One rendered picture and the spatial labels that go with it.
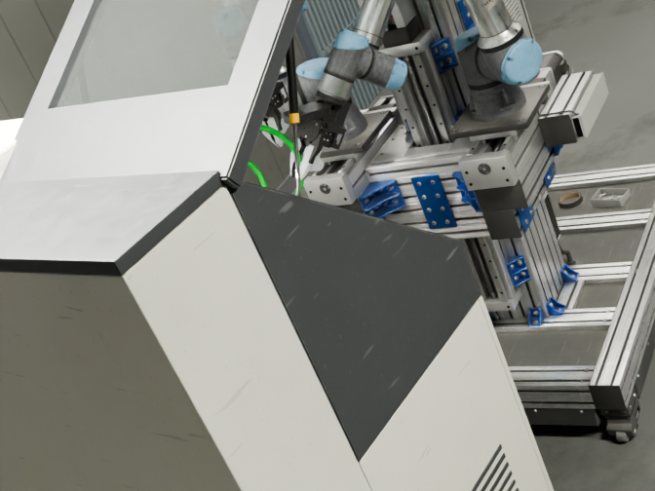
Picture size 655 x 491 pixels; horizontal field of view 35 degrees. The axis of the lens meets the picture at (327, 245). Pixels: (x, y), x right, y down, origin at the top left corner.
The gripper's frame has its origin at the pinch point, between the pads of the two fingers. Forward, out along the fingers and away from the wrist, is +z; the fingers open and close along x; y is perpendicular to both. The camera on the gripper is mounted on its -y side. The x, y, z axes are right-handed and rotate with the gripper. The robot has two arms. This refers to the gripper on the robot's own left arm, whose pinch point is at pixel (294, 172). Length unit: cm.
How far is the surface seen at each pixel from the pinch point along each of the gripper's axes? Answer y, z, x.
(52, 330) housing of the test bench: -63, 36, -24
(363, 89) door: 265, -11, 272
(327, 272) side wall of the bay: -18.0, 10.6, -40.4
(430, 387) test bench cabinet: 21, 32, -45
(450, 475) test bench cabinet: 33, 51, -52
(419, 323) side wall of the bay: 15.0, 18.9, -40.1
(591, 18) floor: 347, -97, 199
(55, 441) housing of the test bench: -44, 68, -8
